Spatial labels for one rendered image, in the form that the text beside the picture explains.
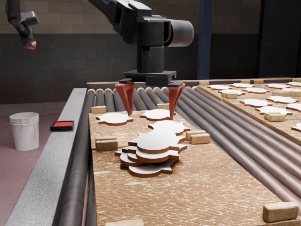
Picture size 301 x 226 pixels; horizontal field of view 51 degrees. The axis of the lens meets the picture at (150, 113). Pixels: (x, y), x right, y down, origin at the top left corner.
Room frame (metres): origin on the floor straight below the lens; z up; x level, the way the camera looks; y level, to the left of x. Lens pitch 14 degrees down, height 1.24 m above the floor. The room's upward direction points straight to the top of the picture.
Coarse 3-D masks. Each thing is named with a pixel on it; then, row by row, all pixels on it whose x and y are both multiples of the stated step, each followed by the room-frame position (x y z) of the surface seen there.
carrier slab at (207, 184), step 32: (96, 160) 0.73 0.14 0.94; (192, 160) 0.73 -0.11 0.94; (224, 160) 0.73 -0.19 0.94; (96, 192) 0.57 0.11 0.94; (128, 192) 0.57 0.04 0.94; (160, 192) 0.57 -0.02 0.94; (192, 192) 0.57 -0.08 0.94; (224, 192) 0.57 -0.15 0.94; (256, 192) 0.57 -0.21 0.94; (160, 224) 0.46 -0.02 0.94; (192, 224) 0.46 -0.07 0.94; (224, 224) 0.46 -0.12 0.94; (256, 224) 0.46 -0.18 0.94; (288, 224) 0.47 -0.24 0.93
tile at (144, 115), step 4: (148, 112) 1.18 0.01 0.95; (152, 112) 1.18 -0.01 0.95; (156, 112) 1.18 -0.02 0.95; (160, 112) 1.18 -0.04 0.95; (164, 112) 1.18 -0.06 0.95; (168, 112) 1.18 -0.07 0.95; (140, 116) 1.14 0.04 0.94; (144, 116) 1.14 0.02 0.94; (148, 116) 1.12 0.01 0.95; (152, 116) 1.12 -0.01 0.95; (156, 116) 1.12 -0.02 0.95; (160, 116) 1.12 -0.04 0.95; (164, 116) 1.12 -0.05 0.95; (168, 116) 1.12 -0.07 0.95; (148, 120) 1.11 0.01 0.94; (152, 120) 1.10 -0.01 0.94; (156, 120) 1.09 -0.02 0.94; (160, 120) 1.10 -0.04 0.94
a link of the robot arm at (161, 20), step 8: (144, 24) 0.65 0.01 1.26; (152, 24) 0.65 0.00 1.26; (160, 24) 0.66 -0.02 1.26; (168, 24) 0.68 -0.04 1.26; (144, 32) 0.65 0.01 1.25; (152, 32) 0.65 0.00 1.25; (160, 32) 0.66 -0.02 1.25; (168, 32) 0.68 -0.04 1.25; (144, 40) 0.65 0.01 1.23; (152, 40) 0.65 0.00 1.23; (160, 40) 0.66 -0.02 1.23; (168, 40) 0.69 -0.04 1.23
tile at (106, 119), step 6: (108, 114) 1.15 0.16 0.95; (114, 114) 1.15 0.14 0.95; (120, 114) 1.15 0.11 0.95; (126, 114) 1.15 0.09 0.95; (102, 120) 1.07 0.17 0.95; (108, 120) 1.07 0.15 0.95; (114, 120) 1.07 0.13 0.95; (120, 120) 1.07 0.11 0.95; (126, 120) 1.07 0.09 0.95; (132, 120) 1.09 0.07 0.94
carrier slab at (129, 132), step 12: (96, 120) 1.11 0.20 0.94; (144, 120) 1.11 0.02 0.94; (168, 120) 1.11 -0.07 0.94; (180, 120) 1.11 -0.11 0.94; (96, 132) 0.96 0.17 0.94; (108, 132) 0.96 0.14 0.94; (120, 132) 0.96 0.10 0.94; (132, 132) 0.96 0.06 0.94; (144, 132) 0.96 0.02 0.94; (120, 144) 0.85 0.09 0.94
